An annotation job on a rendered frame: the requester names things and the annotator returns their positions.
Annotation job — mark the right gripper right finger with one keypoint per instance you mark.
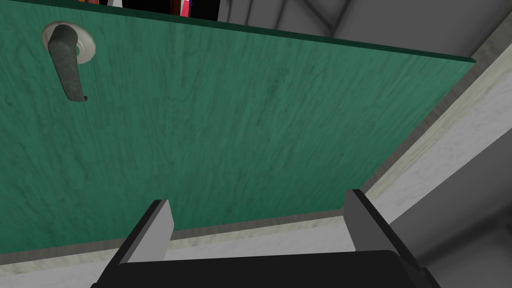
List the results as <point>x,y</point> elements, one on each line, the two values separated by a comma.
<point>370,228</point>

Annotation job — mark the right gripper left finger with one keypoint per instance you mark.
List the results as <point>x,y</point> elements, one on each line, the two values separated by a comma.
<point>151,236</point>

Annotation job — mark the green wooden door leaf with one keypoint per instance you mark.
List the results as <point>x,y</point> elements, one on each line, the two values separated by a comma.
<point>224,132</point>

